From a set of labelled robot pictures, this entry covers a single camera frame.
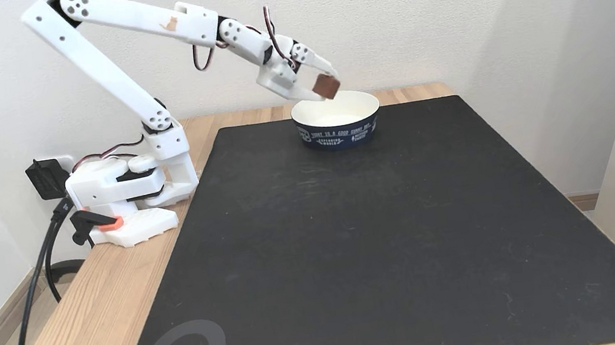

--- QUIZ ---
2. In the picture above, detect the brown cube toy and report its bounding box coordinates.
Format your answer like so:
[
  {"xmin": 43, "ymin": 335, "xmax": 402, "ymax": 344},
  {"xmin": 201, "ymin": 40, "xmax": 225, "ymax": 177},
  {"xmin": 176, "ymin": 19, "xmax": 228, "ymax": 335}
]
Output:
[{"xmin": 310, "ymin": 71, "xmax": 343, "ymax": 103}]

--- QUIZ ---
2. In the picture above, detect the navy and white paper bowl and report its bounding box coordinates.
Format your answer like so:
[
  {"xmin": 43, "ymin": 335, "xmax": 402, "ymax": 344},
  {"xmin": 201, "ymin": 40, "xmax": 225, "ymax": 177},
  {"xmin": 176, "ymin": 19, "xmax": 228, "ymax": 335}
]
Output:
[{"xmin": 288, "ymin": 85, "xmax": 386, "ymax": 157}]

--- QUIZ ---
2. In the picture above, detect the black desk mat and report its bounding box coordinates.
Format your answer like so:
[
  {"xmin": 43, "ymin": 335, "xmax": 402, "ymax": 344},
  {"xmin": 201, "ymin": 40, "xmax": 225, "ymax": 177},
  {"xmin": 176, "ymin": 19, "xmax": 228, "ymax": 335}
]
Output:
[{"xmin": 82, "ymin": 74, "xmax": 615, "ymax": 345}]

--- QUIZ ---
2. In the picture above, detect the black and orange clamp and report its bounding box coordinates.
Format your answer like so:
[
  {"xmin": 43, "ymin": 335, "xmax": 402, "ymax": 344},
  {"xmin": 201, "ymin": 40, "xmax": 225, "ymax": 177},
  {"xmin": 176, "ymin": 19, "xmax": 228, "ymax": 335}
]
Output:
[{"xmin": 68, "ymin": 204, "xmax": 128, "ymax": 250}]

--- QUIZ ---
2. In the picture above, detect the black power adapter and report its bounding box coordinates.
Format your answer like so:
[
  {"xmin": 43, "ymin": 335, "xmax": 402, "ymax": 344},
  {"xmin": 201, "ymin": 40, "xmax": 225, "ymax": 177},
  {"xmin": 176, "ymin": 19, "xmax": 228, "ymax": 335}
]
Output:
[{"xmin": 23, "ymin": 155, "xmax": 74, "ymax": 203}]

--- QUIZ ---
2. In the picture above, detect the red black white servo wire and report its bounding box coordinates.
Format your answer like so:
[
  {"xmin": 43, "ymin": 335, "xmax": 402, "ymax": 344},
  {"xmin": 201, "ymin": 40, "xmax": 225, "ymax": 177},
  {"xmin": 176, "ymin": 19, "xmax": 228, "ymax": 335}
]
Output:
[{"xmin": 261, "ymin": 2, "xmax": 298, "ymax": 75}]

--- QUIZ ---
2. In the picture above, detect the thin black cable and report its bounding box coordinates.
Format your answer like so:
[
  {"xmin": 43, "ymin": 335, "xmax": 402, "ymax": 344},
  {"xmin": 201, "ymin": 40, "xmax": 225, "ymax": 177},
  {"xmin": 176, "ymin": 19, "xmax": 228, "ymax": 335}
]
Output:
[{"xmin": 37, "ymin": 217, "xmax": 91, "ymax": 304}]

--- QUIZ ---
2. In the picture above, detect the thick black cable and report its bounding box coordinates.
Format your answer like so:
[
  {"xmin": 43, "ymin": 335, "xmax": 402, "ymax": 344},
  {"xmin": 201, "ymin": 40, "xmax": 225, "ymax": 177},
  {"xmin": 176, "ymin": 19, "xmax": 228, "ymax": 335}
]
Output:
[{"xmin": 0, "ymin": 195, "xmax": 91, "ymax": 345}]

